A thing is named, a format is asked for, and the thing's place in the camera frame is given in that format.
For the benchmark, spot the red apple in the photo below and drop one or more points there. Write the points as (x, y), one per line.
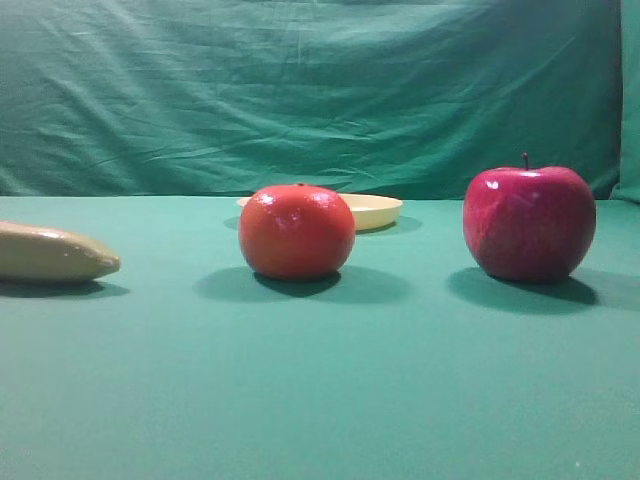
(529, 225)

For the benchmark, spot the yellow plate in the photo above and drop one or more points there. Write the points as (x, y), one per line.
(372, 210)

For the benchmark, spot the orange tangerine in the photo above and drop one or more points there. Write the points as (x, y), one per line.
(291, 257)

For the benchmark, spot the green backdrop cloth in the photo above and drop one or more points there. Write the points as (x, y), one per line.
(401, 98)

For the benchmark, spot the green table cloth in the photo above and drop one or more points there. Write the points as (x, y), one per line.
(410, 364)

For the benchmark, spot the yellow banana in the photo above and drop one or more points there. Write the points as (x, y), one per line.
(46, 254)

